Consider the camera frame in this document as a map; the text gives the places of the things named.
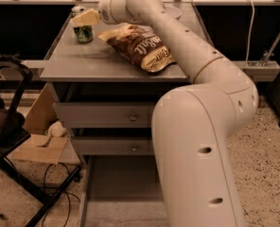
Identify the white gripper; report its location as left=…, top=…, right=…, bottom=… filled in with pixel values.
left=71, top=0, right=137, bottom=27

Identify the green soda can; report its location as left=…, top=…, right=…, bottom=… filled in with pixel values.
left=71, top=5, right=94, bottom=44

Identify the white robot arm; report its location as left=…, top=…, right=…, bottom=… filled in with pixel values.
left=98, top=0, right=258, bottom=227

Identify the grey drawer cabinet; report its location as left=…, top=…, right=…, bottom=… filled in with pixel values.
left=39, top=2, right=224, bottom=167

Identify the top grey drawer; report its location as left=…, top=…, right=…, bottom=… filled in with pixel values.
left=52, top=82, right=166, bottom=130

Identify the middle grey drawer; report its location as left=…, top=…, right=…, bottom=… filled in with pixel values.
left=71, top=128, right=153, bottom=155

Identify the open bottom grey drawer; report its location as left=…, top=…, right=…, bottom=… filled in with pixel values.
left=77, top=156, right=168, bottom=227

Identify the brown yellow chip bag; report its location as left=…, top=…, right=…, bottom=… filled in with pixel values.
left=97, top=25, right=175, bottom=73

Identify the white ceramic bowl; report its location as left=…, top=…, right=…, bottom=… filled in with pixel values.
left=165, top=6, right=182, bottom=21

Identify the black chair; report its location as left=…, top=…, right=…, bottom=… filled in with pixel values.
left=0, top=54, right=81, bottom=227

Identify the white round object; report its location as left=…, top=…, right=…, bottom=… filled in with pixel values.
left=47, top=121, right=66, bottom=137

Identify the cardboard box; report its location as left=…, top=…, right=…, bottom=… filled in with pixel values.
left=11, top=85, right=68, bottom=164

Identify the black floor cable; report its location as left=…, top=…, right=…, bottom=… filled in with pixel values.
left=40, top=162, right=81, bottom=227

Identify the white cable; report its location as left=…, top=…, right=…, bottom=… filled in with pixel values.
left=242, top=0, right=256, bottom=64

